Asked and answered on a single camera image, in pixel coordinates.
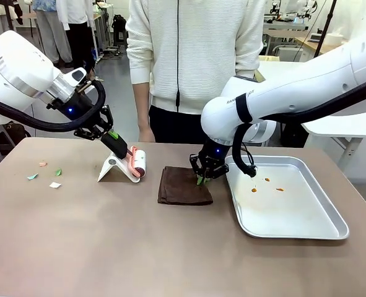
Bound person's dark trousers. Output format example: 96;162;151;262
148;104;209;145

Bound bystander in grey clothes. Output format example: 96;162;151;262
33;0;74;63

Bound person's right hand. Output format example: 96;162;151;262
138;123;156;144

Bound brown bag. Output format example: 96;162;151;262
0;121;32;155

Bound pink white lint roller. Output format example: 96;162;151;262
103;136;148;181

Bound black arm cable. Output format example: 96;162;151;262
0;79;107;134
231;75;366;179

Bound person's white sweater torso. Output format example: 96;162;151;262
125;0;268;115

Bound black tripod pole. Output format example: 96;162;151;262
312;0;338;59

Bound person's right forearm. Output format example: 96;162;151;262
132;82;152;128

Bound black cord on sweater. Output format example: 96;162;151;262
175;0;181;113

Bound yellow cloth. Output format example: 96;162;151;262
255;55;279;82

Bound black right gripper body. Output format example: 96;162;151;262
198;138;232;168

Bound white folded stand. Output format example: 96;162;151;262
97;151;142;184

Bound silver metal tray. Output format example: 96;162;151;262
223;155;350;241

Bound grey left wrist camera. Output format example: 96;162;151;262
70;67;88;85

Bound brown cloth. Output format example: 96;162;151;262
157;166;214;205

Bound bystander in black trousers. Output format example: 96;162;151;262
63;0;96;71

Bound black office chair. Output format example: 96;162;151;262
112;14;129;50

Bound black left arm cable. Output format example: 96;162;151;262
0;79;107;134

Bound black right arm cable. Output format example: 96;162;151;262
231;75;366;179

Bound wooden workbench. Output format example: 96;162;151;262
294;36;341;58

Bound white lab bench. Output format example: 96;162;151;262
262;19;310;43

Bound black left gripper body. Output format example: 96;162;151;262
46;89;105;131

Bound white paper roll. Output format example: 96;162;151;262
325;28;344;47

